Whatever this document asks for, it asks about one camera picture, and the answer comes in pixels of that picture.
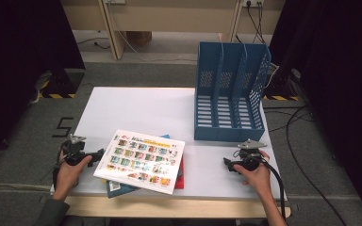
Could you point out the white picture book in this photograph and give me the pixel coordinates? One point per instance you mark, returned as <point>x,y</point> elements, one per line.
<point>139,161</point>

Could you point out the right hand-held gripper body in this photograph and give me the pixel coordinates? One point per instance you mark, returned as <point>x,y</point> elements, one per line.
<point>250,157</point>

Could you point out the black curtain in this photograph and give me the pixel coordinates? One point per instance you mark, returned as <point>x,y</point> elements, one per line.
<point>19,62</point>
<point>339,78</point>

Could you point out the person's right hand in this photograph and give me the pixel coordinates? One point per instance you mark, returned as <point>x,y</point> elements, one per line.
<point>259,180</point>

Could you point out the brown cardboard box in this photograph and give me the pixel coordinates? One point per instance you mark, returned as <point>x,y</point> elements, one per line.
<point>139,37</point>

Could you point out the light wooden desk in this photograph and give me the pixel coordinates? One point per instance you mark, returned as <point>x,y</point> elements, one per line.
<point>169,15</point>

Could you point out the teal book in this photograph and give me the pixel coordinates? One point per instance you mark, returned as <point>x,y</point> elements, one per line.
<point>119,188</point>

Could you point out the red book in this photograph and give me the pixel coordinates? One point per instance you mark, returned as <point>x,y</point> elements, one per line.
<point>180,175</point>

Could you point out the person's left hand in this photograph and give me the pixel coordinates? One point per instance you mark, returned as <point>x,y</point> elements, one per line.
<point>67,177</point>

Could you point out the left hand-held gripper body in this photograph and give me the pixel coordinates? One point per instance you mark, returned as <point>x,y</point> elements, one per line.
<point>74,150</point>

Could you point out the white wall socket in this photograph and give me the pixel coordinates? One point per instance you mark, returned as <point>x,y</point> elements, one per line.
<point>253,2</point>

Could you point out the blue file rack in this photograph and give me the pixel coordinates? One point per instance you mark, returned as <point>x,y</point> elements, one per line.
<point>229,133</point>

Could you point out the black hazard-striped stand base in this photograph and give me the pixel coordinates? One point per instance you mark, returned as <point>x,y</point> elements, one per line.
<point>62,84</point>
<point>279,91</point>

